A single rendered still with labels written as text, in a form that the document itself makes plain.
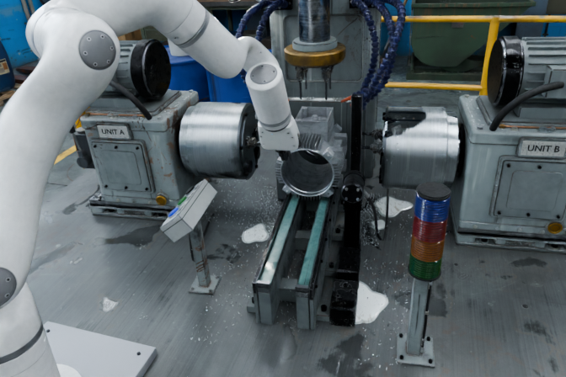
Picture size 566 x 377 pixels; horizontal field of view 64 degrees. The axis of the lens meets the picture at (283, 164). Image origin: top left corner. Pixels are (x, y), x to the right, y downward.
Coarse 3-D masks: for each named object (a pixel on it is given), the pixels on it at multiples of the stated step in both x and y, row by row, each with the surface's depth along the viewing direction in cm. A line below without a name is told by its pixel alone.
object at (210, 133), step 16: (192, 112) 141; (208, 112) 140; (224, 112) 139; (240, 112) 138; (192, 128) 138; (208, 128) 137; (224, 128) 136; (240, 128) 136; (256, 128) 148; (192, 144) 138; (208, 144) 137; (224, 144) 136; (240, 144) 137; (256, 144) 140; (192, 160) 140; (208, 160) 139; (224, 160) 137; (240, 160) 137; (256, 160) 154; (208, 176) 146; (224, 176) 144; (240, 176) 142
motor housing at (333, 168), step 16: (304, 144) 129; (320, 144) 128; (336, 144) 136; (288, 160) 140; (304, 160) 151; (336, 160) 129; (288, 176) 137; (304, 176) 144; (320, 176) 144; (336, 176) 130; (304, 192) 136; (320, 192) 134
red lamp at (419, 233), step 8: (416, 216) 83; (416, 224) 84; (424, 224) 82; (432, 224) 81; (440, 224) 82; (416, 232) 84; (424, 232) 83; (432, 232) 82; (440, 232) 82; (424, 240) 84; (432, 240) 83; (440, 240) 83
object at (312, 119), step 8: (304, 112) 142; (312, 112) 143; (320, 112) 142; (328, 112) 140; (296, 120) 133; (304, 120) 132; (312, 120) 136; (320, 120) 138; (328, 120) 133; (304, 128) 133; (312, 128) 133; (320, 128) 132; (328, 128) 134; (328, 136) 134
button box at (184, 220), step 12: (204, 180) 116; (192, 192) 113; (204, 192) 114; (216, 192) 118; (180, 204) 110; (192, 204) 108; (204, 204) 111; (180, 216) 103; (192, 216) 106; (168, 228) 105; (180, 228) 104; (192, 228) 104
